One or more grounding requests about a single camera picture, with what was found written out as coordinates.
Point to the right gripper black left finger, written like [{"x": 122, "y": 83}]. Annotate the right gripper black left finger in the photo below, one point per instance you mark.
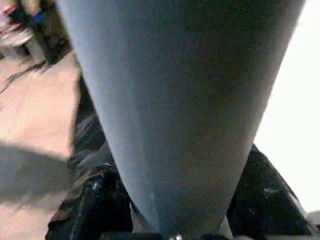
[{"x": 95, "y": 207}]

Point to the white plastic table leg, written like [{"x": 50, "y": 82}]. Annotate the white plastic table leg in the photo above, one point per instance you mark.
[{"x": 175, "y": 100}]

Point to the white plastic table top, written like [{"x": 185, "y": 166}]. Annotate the white plastic table top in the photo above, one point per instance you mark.
[{"x": 295, "y": 100}]

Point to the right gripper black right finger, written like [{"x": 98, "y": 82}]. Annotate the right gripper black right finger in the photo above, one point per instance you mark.
[{"x": 265, "y": 200}]

